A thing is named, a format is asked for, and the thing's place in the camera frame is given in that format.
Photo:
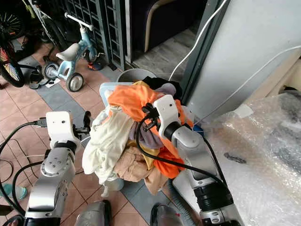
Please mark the grey mauve garment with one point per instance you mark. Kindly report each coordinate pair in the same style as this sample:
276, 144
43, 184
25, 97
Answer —
141, 136

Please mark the black floor sandals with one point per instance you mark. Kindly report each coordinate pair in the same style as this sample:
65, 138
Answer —
42, 84

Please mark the green plastic bottle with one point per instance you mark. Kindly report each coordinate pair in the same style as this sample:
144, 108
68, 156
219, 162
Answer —
15, 191

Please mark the white tape patch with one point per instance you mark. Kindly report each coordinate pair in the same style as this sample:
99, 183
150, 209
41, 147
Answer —
243, 110

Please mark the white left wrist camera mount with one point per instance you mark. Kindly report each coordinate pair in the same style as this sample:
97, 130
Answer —
60, 126

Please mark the light blue child tricycle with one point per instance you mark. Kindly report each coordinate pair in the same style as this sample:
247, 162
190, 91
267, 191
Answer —
73, 55

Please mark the grey robot leg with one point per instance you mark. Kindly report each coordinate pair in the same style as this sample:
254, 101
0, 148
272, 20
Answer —
94, 213
169, 216

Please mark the black garment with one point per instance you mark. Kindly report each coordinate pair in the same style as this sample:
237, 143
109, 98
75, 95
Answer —
162, 83

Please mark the grey plastic bucket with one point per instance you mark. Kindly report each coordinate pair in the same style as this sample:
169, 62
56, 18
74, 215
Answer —
136, 74

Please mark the clear bubble wrap sheet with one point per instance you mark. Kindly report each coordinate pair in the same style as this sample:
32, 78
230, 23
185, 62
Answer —
258, 160

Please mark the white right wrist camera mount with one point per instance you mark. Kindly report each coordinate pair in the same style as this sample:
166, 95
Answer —
167, 110

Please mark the dark chair with beige frame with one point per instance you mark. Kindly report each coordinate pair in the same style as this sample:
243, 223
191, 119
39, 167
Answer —
164, 19

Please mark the cream white garment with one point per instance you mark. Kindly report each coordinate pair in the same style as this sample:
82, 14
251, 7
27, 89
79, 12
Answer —
106, 141

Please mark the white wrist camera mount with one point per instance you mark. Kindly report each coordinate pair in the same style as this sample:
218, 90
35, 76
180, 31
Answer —
60, 126
167, 110

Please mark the grey right robot leg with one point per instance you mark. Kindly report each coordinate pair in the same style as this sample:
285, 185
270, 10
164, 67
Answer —
169, 216

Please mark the yellow garment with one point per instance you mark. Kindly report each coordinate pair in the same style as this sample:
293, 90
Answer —
148, 155

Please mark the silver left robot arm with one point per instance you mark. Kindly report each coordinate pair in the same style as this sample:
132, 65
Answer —
49, 179

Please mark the orange garment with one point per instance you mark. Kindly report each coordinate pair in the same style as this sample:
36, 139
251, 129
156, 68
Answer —
129, 99

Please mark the dark metal grid rack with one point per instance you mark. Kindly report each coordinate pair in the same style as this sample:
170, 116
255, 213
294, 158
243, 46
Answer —
94, 21

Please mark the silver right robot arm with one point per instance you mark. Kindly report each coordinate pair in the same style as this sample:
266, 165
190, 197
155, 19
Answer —
197, 155

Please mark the grey left robot leg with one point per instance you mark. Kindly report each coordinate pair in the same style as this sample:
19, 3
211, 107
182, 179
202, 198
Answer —
94, 213

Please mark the black bicycle wheel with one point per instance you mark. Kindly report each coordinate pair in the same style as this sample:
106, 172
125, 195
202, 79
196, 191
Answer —
10, 61

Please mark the light blue laundry basket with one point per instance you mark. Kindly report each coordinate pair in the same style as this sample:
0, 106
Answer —
104, 92

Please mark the tan beige garment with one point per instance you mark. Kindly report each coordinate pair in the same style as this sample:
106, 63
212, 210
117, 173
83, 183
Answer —
134, 165

